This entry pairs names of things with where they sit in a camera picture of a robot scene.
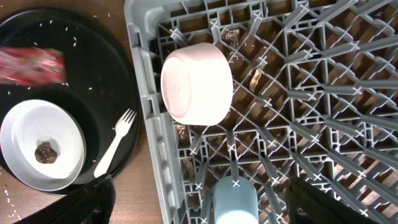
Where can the white plastic fork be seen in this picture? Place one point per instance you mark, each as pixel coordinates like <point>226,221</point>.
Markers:
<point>121,129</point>

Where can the light blue cup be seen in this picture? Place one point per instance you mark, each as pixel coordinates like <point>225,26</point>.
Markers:
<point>235,203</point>

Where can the pink bowl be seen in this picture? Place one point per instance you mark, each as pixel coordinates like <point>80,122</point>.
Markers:
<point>197,85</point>

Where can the red snack wrapper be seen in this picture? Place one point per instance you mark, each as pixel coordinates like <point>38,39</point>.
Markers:
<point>31,66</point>

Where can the round black tray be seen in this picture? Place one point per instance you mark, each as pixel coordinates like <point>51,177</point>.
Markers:
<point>100,82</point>

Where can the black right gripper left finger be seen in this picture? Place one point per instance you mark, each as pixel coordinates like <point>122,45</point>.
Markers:
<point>91,203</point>

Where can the white plate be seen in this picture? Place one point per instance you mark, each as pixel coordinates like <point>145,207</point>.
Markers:
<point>28,124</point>

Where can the brown food scrap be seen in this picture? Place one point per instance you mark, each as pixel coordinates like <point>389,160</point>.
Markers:
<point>44,154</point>

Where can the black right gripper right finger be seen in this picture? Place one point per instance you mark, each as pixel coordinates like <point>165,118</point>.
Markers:
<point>307,204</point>

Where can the grey dishwasher rack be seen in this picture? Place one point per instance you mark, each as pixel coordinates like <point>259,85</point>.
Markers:
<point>314,95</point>

